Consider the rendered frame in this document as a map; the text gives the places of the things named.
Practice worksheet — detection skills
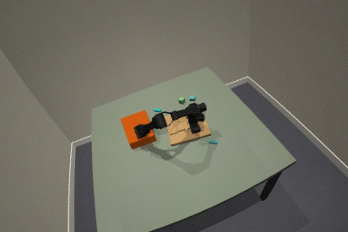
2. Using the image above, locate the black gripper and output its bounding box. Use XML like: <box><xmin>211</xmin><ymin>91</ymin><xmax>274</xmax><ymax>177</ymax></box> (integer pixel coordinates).
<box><xmin>187</xmin><ymin>116</ymin><xmax>201</xmax><ymax>133</ymax></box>

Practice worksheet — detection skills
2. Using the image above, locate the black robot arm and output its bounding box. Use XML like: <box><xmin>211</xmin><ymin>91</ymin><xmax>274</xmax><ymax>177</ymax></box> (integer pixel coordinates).
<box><xmin>134</xmin><ymin>103</ymin><xmax>207</xmax><ymax>139</ymax></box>

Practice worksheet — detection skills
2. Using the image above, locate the green cube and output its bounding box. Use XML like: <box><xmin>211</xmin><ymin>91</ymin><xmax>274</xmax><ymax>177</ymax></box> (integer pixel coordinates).
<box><xmin>178</xmin><ymin>97</ymin><xmax>186</xmax><ymax>105</ymax></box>

